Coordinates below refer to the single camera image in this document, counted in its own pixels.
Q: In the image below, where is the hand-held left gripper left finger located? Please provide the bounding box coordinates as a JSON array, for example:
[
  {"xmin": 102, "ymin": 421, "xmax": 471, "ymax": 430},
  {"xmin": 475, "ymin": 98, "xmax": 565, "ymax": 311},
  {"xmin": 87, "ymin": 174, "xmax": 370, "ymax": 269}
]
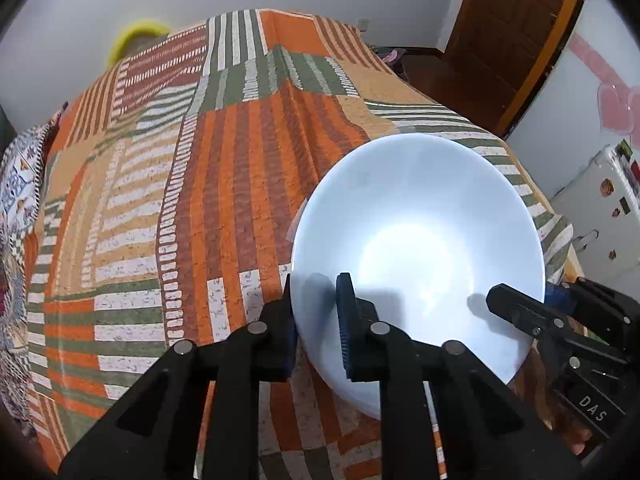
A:
[{"xmin": 59, "ymin": 274, "xmax": 301, "ymax": 480}]

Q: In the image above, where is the white fridge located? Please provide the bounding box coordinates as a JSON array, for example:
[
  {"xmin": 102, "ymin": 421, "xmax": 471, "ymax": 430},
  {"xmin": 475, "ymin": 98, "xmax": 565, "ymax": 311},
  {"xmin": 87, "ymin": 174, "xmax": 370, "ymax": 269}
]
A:
[{"xmin": 550, "ymin": 142, "xmax": 640, "ymax": 301}]

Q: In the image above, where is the brown wooden door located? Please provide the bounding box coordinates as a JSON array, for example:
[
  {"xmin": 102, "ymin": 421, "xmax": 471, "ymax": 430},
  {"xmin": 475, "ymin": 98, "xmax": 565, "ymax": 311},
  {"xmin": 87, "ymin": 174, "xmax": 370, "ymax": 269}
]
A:
[{"xmin": 440, "ymin": 0, "xmax": 587, "ymax": 136}]

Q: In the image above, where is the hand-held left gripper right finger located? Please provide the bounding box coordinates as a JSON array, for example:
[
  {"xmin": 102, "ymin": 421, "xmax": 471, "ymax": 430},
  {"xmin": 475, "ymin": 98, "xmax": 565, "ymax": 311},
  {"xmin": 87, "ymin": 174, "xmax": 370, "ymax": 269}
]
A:
[{"xmin": 336, "ymin": 272, "xmax": 583, "ymax": 480}]

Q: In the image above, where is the person's right hand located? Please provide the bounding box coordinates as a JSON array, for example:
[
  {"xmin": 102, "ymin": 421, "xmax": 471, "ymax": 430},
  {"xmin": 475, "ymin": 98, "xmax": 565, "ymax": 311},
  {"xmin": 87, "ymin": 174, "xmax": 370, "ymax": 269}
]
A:
[{"xmin": 562, "ymin": 412, "xmax": 601, "ymax": 457}]

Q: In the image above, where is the patterned patchwork quilt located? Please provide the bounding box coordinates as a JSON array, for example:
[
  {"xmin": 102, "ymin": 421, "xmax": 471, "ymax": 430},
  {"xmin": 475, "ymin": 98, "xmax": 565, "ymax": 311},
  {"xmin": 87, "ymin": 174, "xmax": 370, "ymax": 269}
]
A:
[{"xmin": 0, "ymin": 125, "xmax": 53, "ymax": 441}]

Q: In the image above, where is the orange striped blanket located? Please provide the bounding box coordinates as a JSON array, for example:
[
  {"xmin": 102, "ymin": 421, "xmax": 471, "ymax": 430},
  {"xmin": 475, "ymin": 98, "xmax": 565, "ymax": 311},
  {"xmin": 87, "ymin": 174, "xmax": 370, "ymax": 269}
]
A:
[{"xmin": 25, "ymin": 8, "xmax": 576, "ymax": 480}]

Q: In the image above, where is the pink heart wall decoration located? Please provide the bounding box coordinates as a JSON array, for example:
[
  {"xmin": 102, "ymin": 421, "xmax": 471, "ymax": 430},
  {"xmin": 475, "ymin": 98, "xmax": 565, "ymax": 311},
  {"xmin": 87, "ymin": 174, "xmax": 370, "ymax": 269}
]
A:
[{"xmin": 567, "ymin": 32, "xmax": 640, "ymax": 136}]

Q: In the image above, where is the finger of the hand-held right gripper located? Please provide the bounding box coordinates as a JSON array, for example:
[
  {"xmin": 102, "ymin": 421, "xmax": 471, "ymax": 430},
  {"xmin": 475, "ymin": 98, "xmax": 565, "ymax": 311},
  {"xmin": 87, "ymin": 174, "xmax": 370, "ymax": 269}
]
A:
[
  {"xmin": 545, "ymin": 277, "xmax": 640, "ymax": 333},
  {"xmin": 486, "ymin": 284, "xmax": 631, "ymax": 366}
]

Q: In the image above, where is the white bowl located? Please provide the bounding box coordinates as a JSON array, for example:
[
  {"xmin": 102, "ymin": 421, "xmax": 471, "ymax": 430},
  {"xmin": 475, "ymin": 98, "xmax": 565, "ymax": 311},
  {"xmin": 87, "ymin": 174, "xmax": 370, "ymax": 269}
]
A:
[{"xmin": 290, "ymin": 133, "xmax": 546, "ymax": 421}]

